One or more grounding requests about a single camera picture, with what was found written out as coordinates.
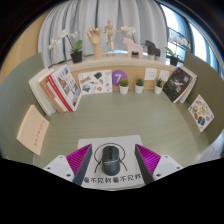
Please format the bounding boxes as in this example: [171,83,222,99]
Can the food sticker sheet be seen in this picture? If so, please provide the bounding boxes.
[188,94,215,133]

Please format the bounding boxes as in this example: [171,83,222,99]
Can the light wood desk backboard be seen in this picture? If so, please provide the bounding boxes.
[66,54,178,91]

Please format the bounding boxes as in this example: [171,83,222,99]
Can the white books stack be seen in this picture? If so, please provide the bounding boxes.
[178,65,198,104]

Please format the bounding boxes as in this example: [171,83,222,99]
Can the grey curtain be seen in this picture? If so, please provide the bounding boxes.
[37,0,168,68]

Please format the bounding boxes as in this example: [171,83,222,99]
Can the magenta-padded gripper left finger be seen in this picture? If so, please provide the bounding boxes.
[43,143,94,187]

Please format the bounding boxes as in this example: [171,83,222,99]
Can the pink horse figurine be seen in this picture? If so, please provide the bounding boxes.
[122,36,144,59]

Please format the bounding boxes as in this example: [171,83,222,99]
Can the purple round number sign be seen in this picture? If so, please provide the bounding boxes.
[111,69,128,87]

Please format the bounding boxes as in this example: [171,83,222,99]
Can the white orchid in black pot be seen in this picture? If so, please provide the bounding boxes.
[164,35,191,67]
[48,29,84,64]

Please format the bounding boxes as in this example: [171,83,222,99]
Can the small plant in white pot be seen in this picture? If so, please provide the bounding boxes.
[134,77,145,95]
[154,78,165,95]
[118,78,130,95]

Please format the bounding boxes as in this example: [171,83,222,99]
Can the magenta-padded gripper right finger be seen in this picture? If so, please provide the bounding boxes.
[134,143,184,185]

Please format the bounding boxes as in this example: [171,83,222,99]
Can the red-spined photo magazine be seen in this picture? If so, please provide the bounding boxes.
[46,64,83,113]

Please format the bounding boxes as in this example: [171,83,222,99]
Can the wooden hand model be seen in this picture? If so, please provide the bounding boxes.
[86,26,104,61]

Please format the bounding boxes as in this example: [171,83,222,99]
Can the pale pink paper card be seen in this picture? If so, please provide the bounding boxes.
[16,104,50,156]

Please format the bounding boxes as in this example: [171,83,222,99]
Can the dark horse figurine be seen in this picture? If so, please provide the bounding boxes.
[144,40,162,60]

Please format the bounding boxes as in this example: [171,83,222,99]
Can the white assorted sticker sheet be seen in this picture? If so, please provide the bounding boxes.
[77,69,114,96]

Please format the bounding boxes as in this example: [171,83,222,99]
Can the wooden artist mannequin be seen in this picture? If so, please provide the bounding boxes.
[103,19,122,57]

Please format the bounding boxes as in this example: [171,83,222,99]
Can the white orchid plant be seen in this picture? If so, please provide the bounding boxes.
[120,25,139,56]

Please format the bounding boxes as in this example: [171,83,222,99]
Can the dark grey computer mouse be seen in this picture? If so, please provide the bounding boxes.
[100,145,121,177]

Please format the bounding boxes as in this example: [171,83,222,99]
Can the black cover book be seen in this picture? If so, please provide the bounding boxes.
[162,66,193,103]

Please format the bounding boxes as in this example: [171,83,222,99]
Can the white and brown books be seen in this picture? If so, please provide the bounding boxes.
[28,68,66,117]

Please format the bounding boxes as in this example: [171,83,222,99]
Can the white wall socket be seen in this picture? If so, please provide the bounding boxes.
[158,69,171,83]
[144,67,158,82]

